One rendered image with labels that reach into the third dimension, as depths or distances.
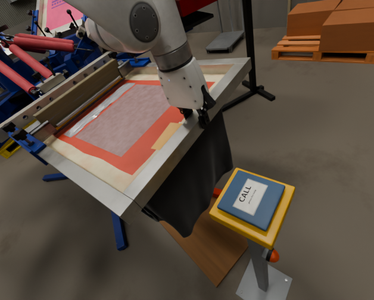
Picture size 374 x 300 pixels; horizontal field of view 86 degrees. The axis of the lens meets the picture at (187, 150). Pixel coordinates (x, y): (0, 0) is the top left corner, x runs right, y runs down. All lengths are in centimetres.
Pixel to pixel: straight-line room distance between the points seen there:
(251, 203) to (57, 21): 223
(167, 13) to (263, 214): 38
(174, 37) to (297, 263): 126
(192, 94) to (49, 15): 215
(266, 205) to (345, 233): 111
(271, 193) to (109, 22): 38
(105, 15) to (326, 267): 139
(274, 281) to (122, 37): 129
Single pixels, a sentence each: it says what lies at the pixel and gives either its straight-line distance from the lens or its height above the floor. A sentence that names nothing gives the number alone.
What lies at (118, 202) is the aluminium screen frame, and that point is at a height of 104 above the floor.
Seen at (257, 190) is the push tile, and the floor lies 97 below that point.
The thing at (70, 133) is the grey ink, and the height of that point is 99.
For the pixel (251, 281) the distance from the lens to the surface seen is 135.
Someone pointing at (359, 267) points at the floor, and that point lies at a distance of 145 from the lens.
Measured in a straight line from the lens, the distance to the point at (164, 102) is 71.
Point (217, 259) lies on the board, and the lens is 138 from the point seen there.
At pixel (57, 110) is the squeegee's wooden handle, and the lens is 92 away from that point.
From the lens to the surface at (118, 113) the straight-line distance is 80.
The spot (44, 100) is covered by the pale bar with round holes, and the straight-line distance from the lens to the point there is 115.
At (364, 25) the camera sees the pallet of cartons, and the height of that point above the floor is 36.
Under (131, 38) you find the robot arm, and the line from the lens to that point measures 31.
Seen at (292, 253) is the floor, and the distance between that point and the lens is 140.
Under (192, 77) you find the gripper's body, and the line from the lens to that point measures 42.
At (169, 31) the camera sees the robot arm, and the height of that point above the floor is 124.
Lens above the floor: 134
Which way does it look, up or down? 44 degrees down
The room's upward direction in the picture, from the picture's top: 24 degrees counter-clockwise
